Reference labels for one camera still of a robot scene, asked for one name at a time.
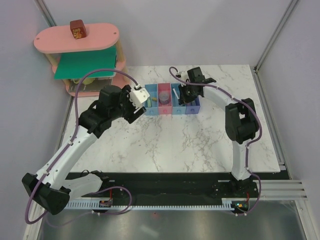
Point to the clear blue round box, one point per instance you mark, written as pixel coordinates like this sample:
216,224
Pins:
164,97

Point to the sky blue drawer bin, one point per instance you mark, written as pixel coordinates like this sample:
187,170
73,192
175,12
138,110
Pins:
177,109

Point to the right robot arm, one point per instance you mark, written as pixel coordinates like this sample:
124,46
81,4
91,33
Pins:
241,121

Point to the aluminium post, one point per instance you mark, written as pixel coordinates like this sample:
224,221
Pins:
41,4
276,33

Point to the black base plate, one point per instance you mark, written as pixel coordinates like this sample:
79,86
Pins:
217,185

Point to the yellow mug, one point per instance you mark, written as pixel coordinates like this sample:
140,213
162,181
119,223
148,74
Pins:
86,81

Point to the black book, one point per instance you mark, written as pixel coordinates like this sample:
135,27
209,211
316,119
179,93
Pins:
98,84

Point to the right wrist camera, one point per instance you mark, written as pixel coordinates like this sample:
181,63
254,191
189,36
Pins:
181,74

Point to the right aluminium post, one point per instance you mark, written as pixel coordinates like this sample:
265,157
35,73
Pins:
276,33

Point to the brown cube toy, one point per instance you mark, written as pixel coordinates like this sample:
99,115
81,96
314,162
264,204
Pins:
78,29

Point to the aluminium frame rail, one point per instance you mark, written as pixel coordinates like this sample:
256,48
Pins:
275,190

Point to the white cable duct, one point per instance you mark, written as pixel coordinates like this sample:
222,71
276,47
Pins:
103,204

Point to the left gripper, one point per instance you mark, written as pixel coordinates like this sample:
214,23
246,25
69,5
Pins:
125,91

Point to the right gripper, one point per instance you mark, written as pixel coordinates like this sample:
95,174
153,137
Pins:
184,99

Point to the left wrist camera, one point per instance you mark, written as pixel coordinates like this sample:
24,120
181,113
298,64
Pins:
138,96

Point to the pink drawer bin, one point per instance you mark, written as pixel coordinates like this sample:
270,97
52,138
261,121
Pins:
164,109

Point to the light blue drawer bin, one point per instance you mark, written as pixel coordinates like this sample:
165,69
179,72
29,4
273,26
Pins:
153,91

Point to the left aluminium post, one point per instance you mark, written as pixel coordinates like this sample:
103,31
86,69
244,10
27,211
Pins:
41,4

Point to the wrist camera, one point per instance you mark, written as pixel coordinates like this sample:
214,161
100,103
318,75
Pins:
181,74
138,96

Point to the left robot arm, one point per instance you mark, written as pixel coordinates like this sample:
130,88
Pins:
91,124

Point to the pink wooden shelf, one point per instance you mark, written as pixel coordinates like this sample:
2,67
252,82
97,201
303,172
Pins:
54,41

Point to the green folder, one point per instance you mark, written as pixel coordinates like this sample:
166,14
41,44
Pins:
75,65

